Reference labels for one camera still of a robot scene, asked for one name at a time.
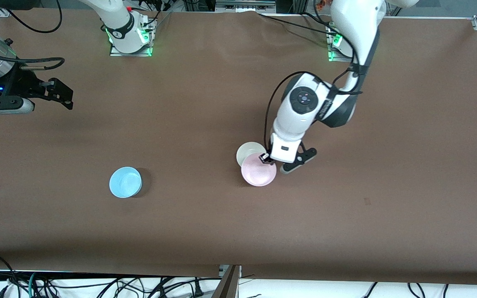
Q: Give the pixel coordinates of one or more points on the grey metal box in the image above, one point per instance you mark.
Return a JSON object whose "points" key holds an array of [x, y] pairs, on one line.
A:
{"points": [[244, 6]]}

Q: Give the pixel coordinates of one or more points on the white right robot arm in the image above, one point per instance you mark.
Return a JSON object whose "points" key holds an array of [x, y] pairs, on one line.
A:
{"points": [[122, 25]]}

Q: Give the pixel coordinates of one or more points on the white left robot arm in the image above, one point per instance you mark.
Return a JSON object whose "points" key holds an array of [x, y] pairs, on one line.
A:
{"points": [[354, 25]]}

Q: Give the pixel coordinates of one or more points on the white bowl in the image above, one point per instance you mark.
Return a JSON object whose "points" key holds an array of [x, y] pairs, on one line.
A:
{"points": [[247, 150]]}

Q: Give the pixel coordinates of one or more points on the black power plug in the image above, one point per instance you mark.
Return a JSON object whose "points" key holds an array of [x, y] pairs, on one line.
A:
{"points": [[198, 289]]}

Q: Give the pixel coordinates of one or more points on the aluminium frame post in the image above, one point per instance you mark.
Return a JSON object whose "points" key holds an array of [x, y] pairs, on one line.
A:
{"points": [[227, 285]]}

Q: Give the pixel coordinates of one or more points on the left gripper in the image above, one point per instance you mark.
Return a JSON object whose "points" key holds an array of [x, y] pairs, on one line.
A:
{"points": [[266, 157]]}

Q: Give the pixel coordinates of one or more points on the brown table cover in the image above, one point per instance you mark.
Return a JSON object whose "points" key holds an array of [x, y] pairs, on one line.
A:
{"points": [[180, 103]]}

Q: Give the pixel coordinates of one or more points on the aluminium frame corner bracket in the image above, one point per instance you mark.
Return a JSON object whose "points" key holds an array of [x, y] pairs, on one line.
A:
{"points": [[5, 12]]}

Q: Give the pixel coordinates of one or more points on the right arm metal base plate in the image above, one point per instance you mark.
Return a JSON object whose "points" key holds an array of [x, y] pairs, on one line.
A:
{"points": [[116, 53]]}

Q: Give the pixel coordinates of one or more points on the blue bowl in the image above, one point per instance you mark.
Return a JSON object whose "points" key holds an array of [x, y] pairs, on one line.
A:
{"points": [[125, 182]]}

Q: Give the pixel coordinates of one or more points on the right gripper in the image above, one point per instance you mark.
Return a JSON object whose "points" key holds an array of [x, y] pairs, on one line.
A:
{"points": [[20, 86]]}

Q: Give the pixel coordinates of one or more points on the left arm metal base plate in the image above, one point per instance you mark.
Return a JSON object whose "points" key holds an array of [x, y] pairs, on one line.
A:
{"points": [[332, 56]]}

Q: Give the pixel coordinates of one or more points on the pink bowl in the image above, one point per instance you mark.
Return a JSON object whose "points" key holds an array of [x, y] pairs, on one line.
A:
{"points": [[257, 174]]}

